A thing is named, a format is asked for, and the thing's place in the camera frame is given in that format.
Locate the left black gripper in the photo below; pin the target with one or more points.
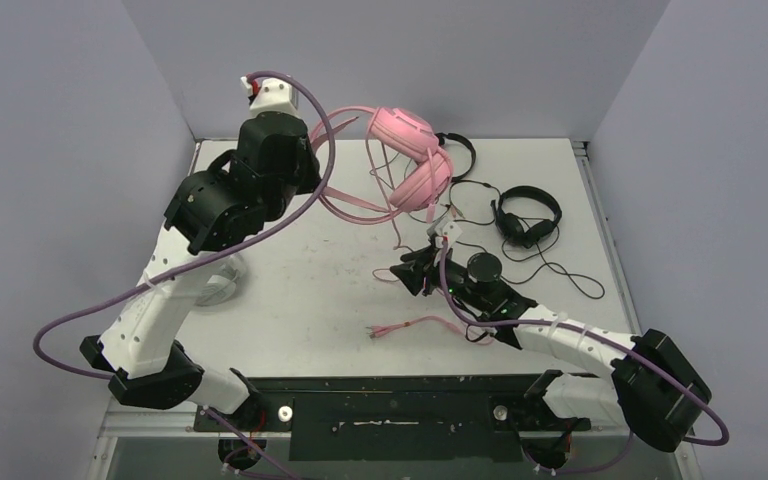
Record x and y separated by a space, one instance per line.
310 180

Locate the small black on-ear headphones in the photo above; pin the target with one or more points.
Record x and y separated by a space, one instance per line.
461 150

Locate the black headset with microphone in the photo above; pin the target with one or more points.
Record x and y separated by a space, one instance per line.
528 222

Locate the aluminium frame rail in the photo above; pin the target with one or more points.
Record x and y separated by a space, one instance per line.
188 444

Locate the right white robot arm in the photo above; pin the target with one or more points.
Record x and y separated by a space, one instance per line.
641 382

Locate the white grey gaming headset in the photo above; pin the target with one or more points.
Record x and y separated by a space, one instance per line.
224 282

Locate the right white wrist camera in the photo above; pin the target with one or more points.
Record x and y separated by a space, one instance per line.
444 232

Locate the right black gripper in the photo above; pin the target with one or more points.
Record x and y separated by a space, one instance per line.
433 268

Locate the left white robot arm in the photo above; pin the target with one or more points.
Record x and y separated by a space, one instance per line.
212 210

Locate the pink headset with cable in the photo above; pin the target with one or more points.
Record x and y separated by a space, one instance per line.
407 159

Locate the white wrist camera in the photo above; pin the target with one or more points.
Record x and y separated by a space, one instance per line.
270 95
444 232

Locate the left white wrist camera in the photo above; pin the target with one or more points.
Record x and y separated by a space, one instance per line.
270 95

